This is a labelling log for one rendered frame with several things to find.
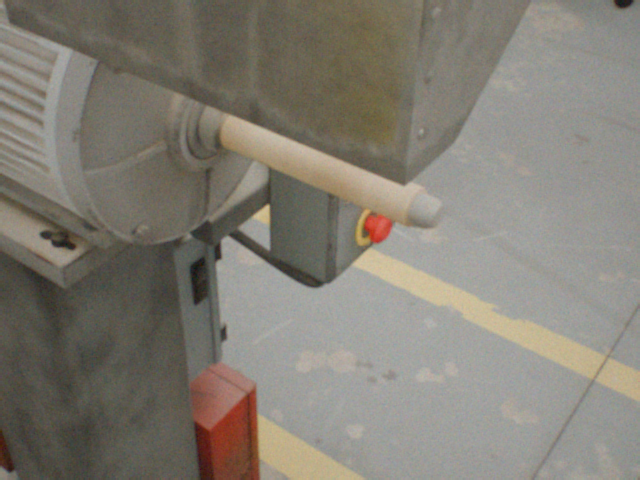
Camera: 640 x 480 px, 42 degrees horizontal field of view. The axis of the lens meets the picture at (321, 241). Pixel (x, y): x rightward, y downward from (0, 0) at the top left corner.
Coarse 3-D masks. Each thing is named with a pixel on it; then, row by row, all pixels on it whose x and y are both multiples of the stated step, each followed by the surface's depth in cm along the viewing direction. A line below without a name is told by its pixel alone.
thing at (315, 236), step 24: (288, 192) 99; (312, 192) 97; (288, 216) 101; (312, 216) 99; (336, 216) 98; (360, 216) 103; (240, 240) 109; (288, 240) 104; (312, 240) 101; (336, 240) 100; (360, 240) 105; (288, 264) 106; (312, 264) 103; (336, 264) 102
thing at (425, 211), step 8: (416, 200) 61; (424, 200) 61; (432, 200) 61; (416, 208) 61; (424, 208) 60; (432, 208) 60; (440, 208) 61; (408, 216) 61; (416, 216) 61; (424, 216) 60; (432, 216) 60; (440, 216) 61; (416, 224) 62; (424, 224) 61; (432, 224) 61
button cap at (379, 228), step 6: (378, 216) 103; (366, 222) 104; (372, 222) 104; (378, 222) 103; (384, 222) 103; (390, 222) 104; (366, 228) 105; (372, 228) 103; (378, 228) 103; (384, 228) 103; (390, 228) 105; (372, 234) 103; (378, 234) 103; (384, 234) 104; (372, 240) 104; (378, 240) 104
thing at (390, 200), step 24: (240, 120) 68; (240, 144) 68; (264, 144) 67; (288, 144) 66; (288, 168) 66; (312, 168) 64; (336, 168) 64; (336, 192) 64; (360, 192) 63; (384, 192) 62; (408, 192) 61; (384, 216) 63
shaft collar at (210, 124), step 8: (208, 112) 69; (216, 112) 68; (200, 120) 69; (208, 120) 68; (216, 120) 68; (224, 120) 68; (200, 128) 69; (208, 128) 68; (216, 128) 68; (200, 136) 69; (208, 136) 69; (216, 136) 68; (208, 144) 69; (216, 144) 69; (224, 152) 70; (232, 152) 71
